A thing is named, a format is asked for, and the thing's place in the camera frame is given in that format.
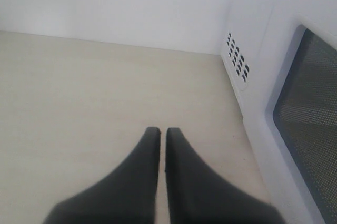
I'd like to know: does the white microwave door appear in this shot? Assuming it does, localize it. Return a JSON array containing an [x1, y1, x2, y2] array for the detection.
[[241, 0, 336, 223]]

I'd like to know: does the white microwave oven body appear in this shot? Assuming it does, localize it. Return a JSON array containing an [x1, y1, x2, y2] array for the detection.
[[221, 0, 275, 111]]

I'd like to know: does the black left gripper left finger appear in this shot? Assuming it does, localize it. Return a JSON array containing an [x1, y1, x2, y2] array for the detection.
[[44, 127, 161, 223]]

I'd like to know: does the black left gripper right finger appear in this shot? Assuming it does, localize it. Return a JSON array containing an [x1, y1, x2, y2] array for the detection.
[[165, 127, 285, 223]]

